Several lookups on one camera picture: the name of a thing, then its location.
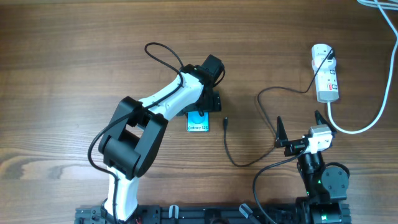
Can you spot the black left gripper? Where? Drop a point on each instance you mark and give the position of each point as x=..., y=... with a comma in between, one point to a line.
x=212, y=104

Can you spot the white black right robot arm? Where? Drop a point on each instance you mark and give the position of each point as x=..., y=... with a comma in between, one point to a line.
x=326, y=183

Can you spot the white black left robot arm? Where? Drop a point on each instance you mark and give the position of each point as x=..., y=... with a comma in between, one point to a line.
x=132, y=139

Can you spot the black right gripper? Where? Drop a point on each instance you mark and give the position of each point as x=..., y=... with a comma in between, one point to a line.
x=294, y=146

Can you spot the white charger plug adapter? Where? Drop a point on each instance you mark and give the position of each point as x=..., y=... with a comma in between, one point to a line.
x=324, y=62

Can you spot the white power strip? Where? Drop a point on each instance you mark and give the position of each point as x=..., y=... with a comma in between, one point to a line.
x=326, y=81

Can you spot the blue Galaxy smartphone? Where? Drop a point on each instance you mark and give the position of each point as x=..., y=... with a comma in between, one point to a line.
x=197, y=123

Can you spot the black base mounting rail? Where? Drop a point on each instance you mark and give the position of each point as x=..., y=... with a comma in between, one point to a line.
x=243, y=214

